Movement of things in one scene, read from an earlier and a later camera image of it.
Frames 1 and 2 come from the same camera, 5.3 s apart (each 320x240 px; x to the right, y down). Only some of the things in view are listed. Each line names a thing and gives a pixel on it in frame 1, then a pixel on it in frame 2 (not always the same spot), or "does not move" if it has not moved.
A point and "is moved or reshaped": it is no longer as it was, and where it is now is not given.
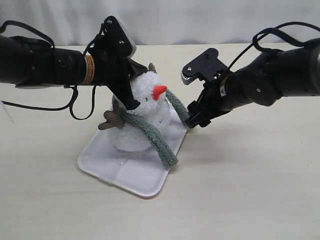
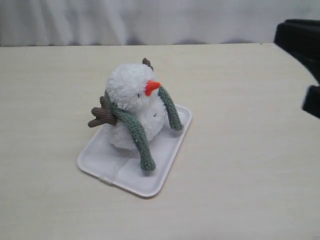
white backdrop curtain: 74,22 does not move
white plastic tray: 142,172 does not move
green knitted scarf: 154,133 → 147,161
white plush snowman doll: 150,90 is moved or reshaped
